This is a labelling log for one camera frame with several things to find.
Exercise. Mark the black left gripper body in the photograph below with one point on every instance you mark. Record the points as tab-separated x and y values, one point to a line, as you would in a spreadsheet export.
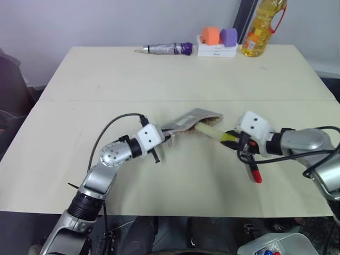
157	156

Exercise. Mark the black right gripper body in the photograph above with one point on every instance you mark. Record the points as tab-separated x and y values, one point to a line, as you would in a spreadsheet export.
245	146

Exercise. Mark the pale yellow highlighter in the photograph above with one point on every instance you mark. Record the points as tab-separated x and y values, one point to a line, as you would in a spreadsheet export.
210	131

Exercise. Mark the grid pattern pouch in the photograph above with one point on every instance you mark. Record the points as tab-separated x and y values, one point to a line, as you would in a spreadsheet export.
194	118

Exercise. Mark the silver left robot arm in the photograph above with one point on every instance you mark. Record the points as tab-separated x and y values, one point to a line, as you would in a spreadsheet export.
98	180

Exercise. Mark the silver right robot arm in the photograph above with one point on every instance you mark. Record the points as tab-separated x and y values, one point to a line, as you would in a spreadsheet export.
305	140

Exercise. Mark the white flat box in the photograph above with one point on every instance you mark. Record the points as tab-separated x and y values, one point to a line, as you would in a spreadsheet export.
212	47
216	54

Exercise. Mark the dark rounded shape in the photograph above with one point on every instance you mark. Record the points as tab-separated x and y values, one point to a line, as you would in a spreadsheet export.
142	236

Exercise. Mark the folded silver purple umbrella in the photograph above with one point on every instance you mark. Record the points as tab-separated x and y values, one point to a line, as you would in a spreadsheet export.
164	49

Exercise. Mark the purple foam block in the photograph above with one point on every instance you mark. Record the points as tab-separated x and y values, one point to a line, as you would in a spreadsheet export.
229	37

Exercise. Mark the orange foam block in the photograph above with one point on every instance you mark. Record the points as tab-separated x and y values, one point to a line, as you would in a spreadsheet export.
210	35

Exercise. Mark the yellow cooking oil bottle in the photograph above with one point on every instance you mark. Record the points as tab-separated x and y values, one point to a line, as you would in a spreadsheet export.
259	34

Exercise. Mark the clear plastic container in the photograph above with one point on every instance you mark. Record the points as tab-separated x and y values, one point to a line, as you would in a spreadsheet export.
281	243

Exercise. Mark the black slanted pole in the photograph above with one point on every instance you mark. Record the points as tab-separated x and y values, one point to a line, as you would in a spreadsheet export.
245	21

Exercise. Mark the dark chair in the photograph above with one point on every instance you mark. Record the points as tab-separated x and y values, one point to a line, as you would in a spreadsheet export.
13	85

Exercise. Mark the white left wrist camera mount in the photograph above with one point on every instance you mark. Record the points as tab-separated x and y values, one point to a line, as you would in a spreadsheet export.
149	136

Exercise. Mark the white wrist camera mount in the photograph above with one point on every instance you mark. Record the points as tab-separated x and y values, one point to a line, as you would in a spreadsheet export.
149	136
255	125

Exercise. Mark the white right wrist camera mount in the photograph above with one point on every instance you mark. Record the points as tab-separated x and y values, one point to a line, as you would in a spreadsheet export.
255	125

